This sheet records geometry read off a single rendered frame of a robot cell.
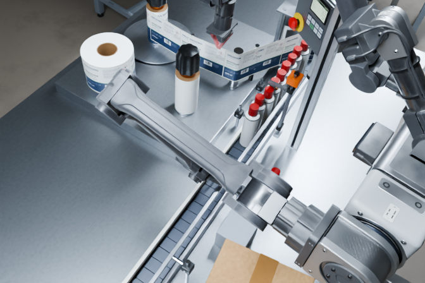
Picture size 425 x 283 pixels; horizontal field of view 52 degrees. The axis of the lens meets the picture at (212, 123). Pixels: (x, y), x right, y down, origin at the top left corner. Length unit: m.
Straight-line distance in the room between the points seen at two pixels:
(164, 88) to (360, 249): 1.19
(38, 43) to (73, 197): 2.02
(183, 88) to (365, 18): 0.90
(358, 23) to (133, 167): 1.05
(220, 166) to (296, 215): 0.17
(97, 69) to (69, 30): 1.84
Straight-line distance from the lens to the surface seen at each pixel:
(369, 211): 0.79
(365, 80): 1.14
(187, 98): 1.60
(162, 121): 0.84
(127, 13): 3.28
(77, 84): 1.82
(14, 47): 3.45
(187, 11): 2.16
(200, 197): 1.47
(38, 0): 3.85
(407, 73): 0.80
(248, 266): 1.13
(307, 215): 0.79
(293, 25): 1.41
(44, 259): 1.49
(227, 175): 0.83
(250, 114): 1.47
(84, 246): 1.48
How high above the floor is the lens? 2.16
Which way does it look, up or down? 51 degrees down
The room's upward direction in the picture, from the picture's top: 7 degrees clockwise
